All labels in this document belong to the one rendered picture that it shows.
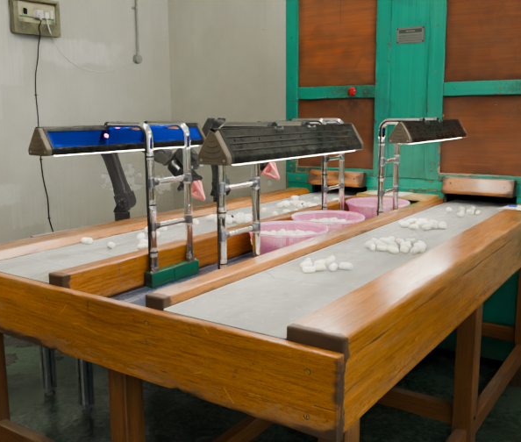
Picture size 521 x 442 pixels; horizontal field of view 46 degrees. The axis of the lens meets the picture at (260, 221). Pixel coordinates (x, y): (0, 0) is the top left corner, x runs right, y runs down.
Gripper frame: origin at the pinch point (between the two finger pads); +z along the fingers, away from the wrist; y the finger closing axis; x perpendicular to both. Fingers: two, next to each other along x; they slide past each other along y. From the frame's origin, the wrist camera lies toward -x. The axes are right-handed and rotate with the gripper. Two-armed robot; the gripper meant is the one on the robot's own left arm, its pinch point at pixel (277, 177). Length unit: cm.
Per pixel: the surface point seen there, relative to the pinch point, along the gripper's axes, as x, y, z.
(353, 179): -8.9, 39.1, 15.8
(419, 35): -77, 44, -3
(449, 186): -37, 39, 52
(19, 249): 14, -123, 1
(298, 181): 15.1, 44.0, -8.2
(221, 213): -37, -109, 41
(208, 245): -8, -82, 31
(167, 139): -26, -87, 1
